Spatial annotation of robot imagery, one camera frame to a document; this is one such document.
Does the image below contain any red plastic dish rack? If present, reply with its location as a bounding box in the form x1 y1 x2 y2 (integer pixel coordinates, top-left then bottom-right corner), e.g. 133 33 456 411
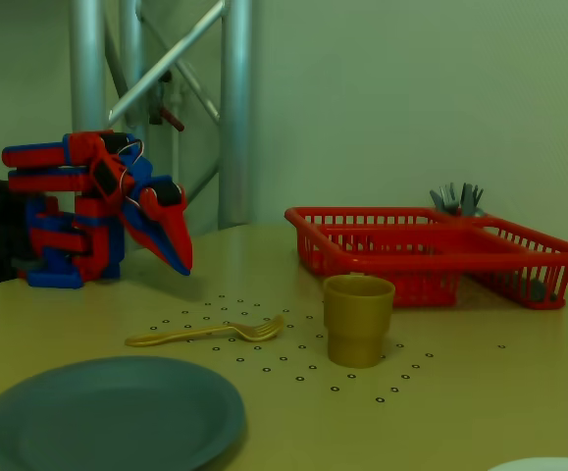
284 205 568 311

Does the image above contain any silver metal truss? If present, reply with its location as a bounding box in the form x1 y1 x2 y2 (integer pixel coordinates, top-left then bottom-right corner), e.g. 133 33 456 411
69 0 254 232

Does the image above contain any grey plastic fork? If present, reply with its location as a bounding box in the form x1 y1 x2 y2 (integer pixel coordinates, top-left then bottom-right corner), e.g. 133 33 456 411
459 183 486 218
429 183 462 217

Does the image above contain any gold plastic mug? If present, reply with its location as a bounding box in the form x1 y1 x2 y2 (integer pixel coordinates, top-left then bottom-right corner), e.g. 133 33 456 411
323 274 396 369

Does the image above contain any grey plastic plate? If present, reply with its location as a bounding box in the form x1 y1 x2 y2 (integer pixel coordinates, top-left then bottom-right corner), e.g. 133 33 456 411
0 355 248 471

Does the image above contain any red white servo cable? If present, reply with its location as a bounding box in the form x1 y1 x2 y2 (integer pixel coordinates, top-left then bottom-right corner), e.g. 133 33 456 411
114 138 146 210

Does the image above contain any white round lid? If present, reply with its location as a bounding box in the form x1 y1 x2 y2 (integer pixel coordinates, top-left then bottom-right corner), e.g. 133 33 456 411
488 455 568 471

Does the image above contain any grey plastic cutlery piece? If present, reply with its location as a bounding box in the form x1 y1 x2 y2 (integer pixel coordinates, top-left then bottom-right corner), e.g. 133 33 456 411
526 277 559 301

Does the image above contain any gold plastic fork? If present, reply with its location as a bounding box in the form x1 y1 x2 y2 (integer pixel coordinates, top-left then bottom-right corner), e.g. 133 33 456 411
125 314 285 347

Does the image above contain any blue gripper with motor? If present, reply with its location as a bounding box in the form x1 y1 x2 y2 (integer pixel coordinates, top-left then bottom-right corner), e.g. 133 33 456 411
120 157 194 278

